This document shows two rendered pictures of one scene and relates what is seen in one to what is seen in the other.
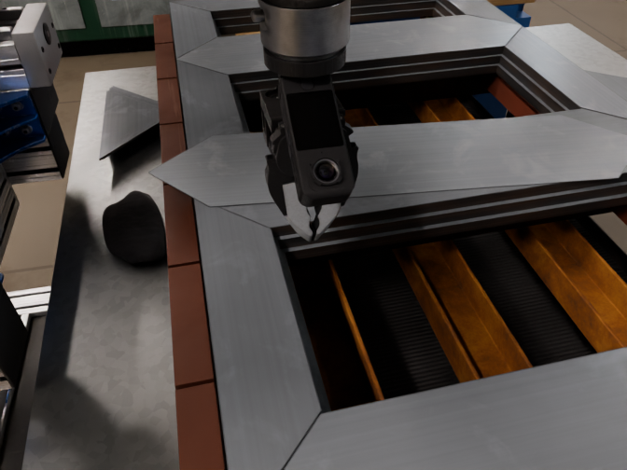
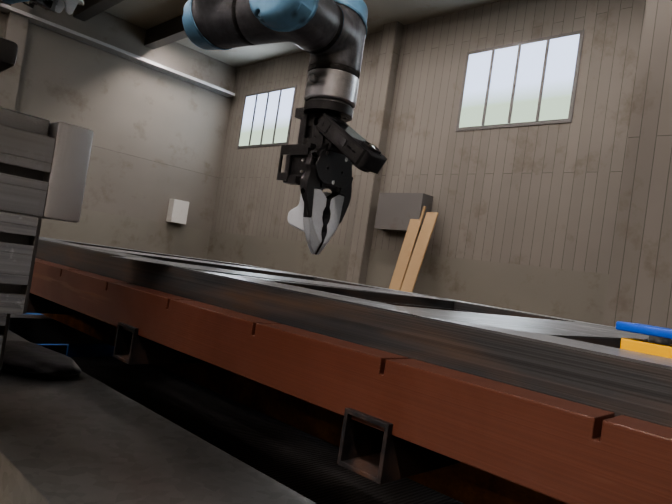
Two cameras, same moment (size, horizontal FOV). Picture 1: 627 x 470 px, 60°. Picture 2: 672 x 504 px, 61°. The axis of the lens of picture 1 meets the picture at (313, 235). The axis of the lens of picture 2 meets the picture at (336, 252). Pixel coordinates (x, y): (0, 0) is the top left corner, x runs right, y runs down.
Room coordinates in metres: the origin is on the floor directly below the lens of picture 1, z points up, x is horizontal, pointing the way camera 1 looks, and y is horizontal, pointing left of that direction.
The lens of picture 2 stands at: (-0.25, 0.42, 0.90)
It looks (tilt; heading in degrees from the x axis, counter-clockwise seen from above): 2 degrees up; 327
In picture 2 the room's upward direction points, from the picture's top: 9 degrees clockwise
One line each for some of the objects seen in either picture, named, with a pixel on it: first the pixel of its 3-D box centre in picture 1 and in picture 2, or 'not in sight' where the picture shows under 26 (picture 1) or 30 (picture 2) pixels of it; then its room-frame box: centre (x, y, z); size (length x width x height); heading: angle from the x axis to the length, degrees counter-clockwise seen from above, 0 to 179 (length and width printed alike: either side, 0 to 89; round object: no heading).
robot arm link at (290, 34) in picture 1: (300, 21); (329, 92); (0.46, 0.01, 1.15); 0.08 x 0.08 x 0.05
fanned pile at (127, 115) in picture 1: (133, 115); not in sight; (1.10, 0.40, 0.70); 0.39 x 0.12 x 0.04; 14
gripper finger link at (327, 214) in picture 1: (321, 194); (318, 222); (0.47, -0.01, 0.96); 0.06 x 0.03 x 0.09; 14
